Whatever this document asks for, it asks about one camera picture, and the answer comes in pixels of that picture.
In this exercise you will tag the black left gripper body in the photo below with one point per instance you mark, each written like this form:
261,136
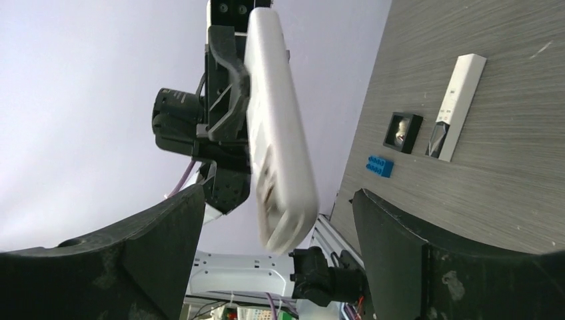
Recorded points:
210,125

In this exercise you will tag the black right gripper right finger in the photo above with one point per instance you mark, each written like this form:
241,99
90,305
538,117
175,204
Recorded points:
417,270

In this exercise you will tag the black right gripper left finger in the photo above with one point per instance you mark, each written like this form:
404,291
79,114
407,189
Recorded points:
136,268

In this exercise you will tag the white remote control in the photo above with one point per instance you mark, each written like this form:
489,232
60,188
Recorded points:
282,173

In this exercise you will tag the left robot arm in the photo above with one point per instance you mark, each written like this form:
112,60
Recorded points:
212,207

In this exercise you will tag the blue toy brick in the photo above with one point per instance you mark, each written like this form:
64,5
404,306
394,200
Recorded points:
380,166

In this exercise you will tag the white rectangular box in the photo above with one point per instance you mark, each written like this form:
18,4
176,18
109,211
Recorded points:
455,106

